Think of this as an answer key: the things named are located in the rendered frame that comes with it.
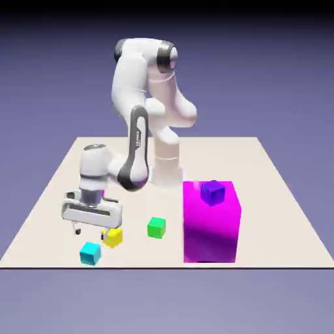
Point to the small green cube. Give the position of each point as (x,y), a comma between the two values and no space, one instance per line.
(156,227)

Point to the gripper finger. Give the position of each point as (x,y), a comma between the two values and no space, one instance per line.
(103,234)
(76,229)

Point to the small purple cube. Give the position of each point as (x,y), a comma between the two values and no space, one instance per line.
(212,193)

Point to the large magenta box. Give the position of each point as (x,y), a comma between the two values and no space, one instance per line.
(210,229)

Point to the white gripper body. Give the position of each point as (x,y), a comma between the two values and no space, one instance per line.
(91,215)

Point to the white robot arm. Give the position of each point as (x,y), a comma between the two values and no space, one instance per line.
(130,78)

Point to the small cyan cube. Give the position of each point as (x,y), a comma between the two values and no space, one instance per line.
(90,253)

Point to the small yellow cube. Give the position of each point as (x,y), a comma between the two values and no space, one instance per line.
(113,237)

